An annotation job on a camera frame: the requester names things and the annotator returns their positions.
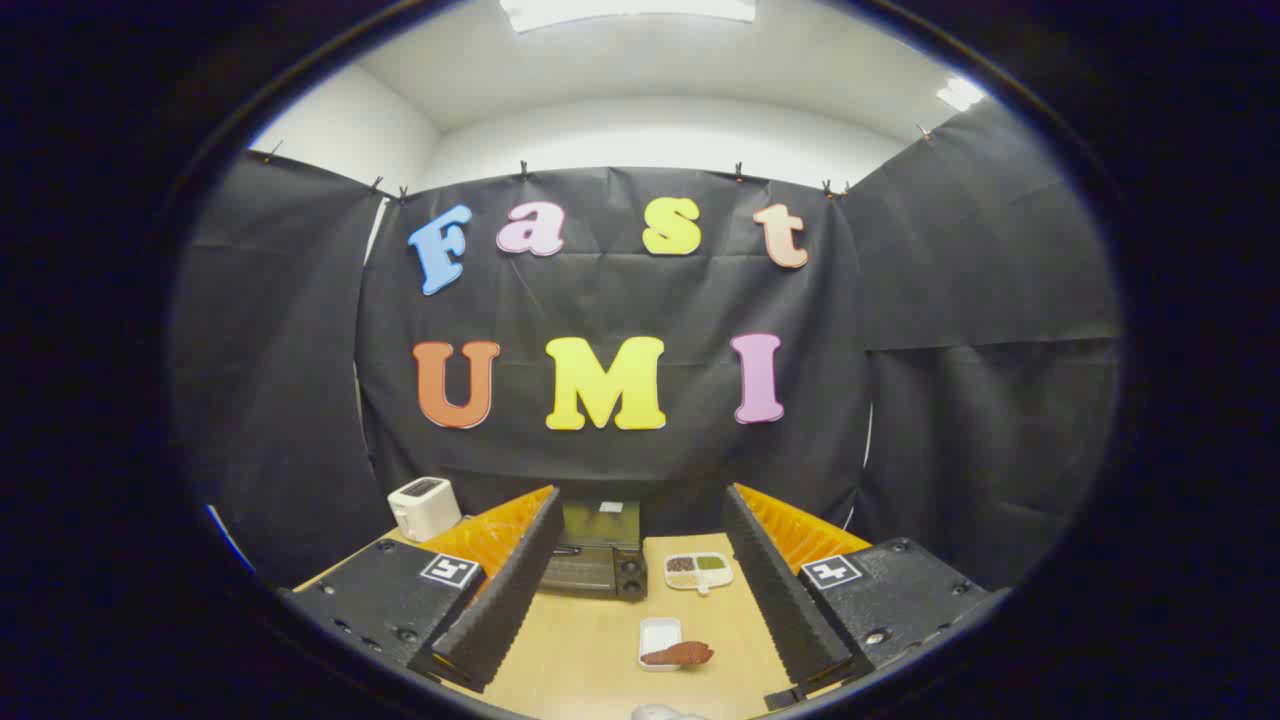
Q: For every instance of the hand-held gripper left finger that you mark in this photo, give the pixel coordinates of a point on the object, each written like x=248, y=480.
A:
x=515, y=590

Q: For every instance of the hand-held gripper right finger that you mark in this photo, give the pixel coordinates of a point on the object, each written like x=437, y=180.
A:
x=780, y=590

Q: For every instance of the black toaster oven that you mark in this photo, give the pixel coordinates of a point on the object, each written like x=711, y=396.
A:
x=600, y=565

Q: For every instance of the small ceiling light panel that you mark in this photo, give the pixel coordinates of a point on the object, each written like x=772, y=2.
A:
x=960, y=94

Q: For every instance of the white bread toaster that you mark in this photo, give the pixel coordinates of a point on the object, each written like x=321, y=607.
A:
x=422, y=510

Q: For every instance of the white divided dish with beans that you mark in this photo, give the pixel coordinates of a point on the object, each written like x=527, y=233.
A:
x=700, y=572

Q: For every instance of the white rectangular tray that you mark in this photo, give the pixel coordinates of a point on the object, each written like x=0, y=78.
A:
x=660, y=630

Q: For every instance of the row of small cloth clips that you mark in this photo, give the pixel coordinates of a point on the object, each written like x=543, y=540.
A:
x=522, y=170

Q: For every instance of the large ceiling light panel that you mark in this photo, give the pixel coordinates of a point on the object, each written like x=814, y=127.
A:
x=620, y=10

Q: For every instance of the reddish brown meat piece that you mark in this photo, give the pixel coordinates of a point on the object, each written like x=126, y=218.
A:
x=680, y=654

